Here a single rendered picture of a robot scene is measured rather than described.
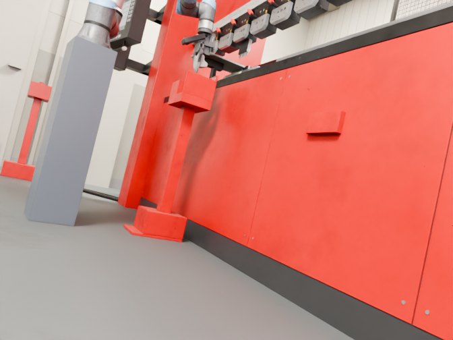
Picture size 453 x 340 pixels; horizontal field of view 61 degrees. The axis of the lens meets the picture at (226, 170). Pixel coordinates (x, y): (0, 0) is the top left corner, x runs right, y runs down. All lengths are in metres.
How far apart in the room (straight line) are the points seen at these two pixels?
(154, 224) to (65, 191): 0.43
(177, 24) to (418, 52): 2.27
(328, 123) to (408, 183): 0.35
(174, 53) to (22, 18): 2.08
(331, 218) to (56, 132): 1.13
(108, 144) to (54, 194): 2.93
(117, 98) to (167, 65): 1.70
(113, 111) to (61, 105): 2.94
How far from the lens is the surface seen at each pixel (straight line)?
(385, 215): 1.08
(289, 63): 1.62
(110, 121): 4.64
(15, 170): 3.56
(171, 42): 3.12
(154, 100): 3.00
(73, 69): 1.75
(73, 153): 1.74
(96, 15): 1.86
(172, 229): 1.89
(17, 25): 4.72
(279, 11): 2.09
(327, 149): 1.28
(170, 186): 1.93
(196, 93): 1.91
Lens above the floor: 0.30
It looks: 3 degrees up
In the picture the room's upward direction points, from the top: 13 degrees clockwise
